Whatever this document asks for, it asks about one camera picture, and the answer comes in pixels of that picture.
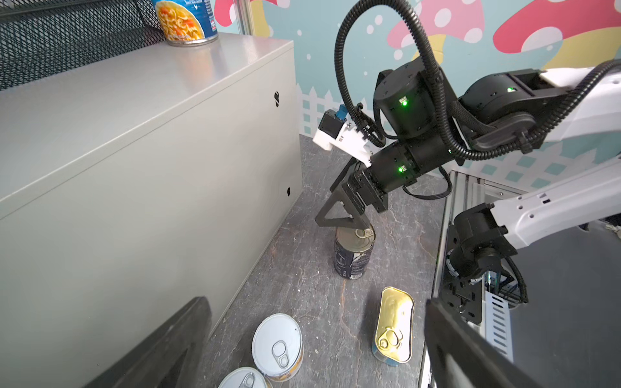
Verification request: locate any yellow can white lid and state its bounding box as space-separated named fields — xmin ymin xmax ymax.
xmin=218 ymin=367 xmax=273 ymax=388
xmin=252 ymin=313 xmax=304 ymax=383

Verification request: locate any black mesh wire basket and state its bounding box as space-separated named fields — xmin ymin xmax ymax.
xmin=1 ymin=0 xmax=164 ymax=90

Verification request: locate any blue Progresso soup can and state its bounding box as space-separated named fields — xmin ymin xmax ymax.
xmin=152 ymin=0 xmax=218 ymax=47

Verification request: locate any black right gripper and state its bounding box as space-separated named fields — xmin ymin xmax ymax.
xmin=315 ymin=157 xmax=388 ymax=230

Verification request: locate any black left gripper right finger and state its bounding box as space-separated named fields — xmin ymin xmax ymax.
xmin=424 ymin=298 xmax=538 ymax=387

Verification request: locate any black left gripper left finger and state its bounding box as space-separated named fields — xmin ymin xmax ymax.
xmin=87 ymin=297 xmax=212 ymax=387

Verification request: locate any gold rectangular sardine tin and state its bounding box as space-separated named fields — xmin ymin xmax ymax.
xmin=372 ymin=286 xmax=415 ymax=367

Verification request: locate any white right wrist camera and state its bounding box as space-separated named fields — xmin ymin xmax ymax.
xmin=313 ymin=104 xmax=372 ymax=167

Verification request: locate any grey metal cabinet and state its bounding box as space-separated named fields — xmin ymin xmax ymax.
xmin=1 ymin=33 xmax=302 ymax=387

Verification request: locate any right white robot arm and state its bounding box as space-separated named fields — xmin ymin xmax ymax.
xmin=315 ymin=1 xmax=620 ymax=321

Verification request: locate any dark navy label can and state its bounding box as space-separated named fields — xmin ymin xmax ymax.
xmin=333 ymin=226 xmax=376 ymax=280

